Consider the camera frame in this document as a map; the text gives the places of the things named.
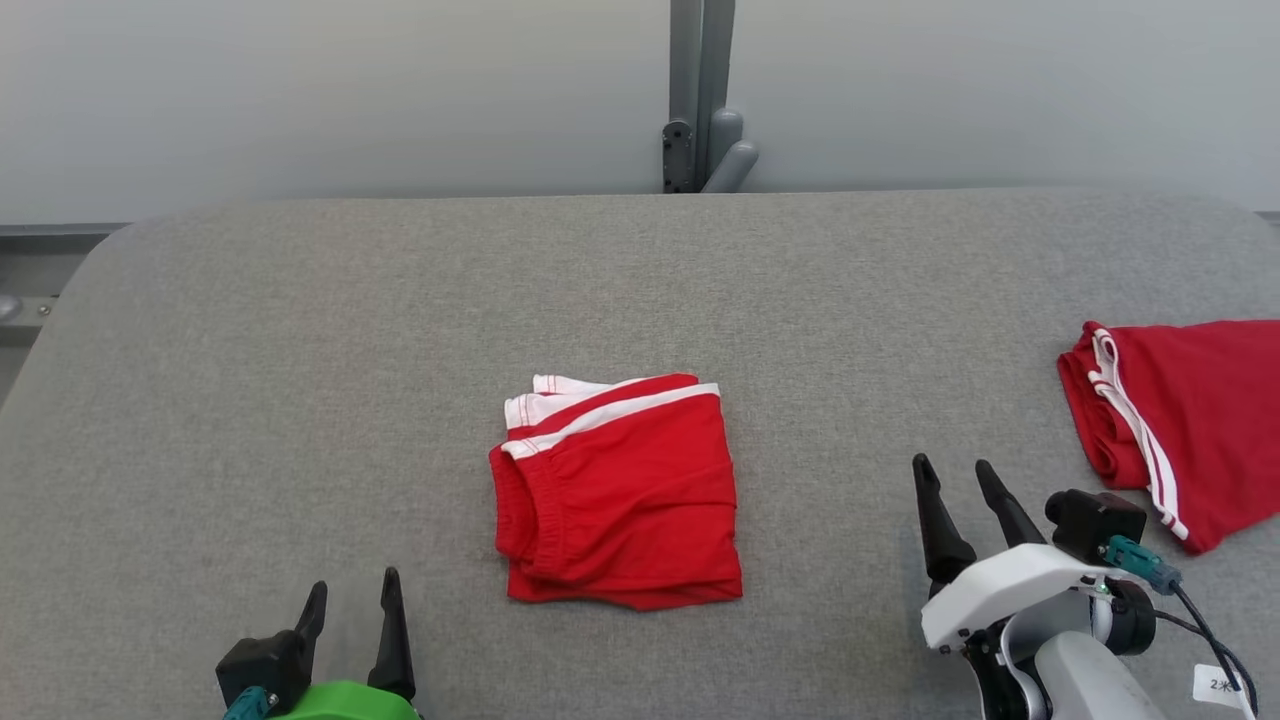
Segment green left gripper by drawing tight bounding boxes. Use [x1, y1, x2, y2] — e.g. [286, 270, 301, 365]
[268, 566, 424, 720]

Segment grey metal side frame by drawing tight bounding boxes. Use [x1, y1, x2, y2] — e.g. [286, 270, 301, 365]
[0, 221, 132, 347]

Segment grey metal upright post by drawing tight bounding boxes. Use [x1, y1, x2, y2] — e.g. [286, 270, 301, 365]
[661, 0, 760, 195]

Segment white paper cable label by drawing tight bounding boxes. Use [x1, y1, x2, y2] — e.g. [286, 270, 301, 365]
[1191, 662, 1257, 717]

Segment teal left camera connector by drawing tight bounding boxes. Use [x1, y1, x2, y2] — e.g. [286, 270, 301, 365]
[221, 685, 278, 720]

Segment teal right camera connector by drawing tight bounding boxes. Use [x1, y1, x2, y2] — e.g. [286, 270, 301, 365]
[1099, 534, 1184, 595]

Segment red shorts with white trim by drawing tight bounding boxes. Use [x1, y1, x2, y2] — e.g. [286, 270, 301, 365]
[487, 373, 745, 612]

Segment red white striped shirt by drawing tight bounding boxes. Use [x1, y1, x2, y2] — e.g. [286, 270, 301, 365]
[1056, 319, 1280, 557]

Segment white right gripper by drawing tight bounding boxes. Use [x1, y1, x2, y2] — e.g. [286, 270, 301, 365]
[911, 453, 1109, 652]

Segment teal camera connector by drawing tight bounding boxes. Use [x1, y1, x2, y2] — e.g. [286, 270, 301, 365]
[1099, 534, 1184, 595]
[221, 685, 278, 720]

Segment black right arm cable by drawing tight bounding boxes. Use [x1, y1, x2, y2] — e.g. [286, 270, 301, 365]
[1150, 583, 1263, 706]

